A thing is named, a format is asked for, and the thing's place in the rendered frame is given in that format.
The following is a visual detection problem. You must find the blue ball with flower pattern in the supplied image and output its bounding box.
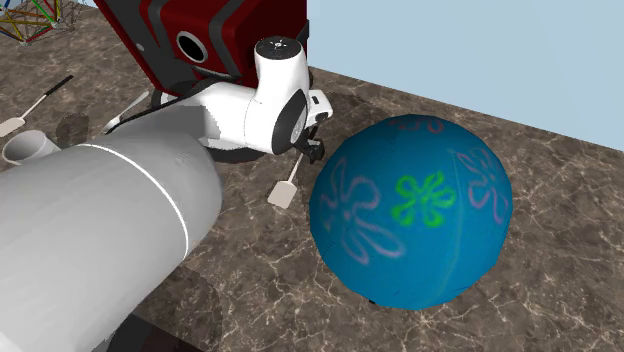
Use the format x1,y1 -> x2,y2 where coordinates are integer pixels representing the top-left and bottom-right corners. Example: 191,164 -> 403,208
308,113 -> 515,312

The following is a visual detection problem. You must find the red and black appliance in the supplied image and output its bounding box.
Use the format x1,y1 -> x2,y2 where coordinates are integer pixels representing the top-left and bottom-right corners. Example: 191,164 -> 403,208
92,0 -> 311,97

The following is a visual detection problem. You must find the white cup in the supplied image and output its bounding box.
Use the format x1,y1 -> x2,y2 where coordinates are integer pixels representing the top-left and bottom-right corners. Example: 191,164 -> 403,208
1,128 -> 63,167

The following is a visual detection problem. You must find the white spatula with pale handle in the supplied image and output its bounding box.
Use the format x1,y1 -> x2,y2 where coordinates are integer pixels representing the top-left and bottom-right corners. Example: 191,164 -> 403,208
266,154 -> 304,210

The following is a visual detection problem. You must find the white spatula with black handle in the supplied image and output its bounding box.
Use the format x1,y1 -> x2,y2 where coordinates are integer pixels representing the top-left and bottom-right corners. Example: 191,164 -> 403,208
0,74 -> 75,139

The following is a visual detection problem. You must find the colourful wire frame toy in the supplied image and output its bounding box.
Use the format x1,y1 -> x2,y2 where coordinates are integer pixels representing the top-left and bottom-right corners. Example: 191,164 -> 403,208
0,0 -> 85,48

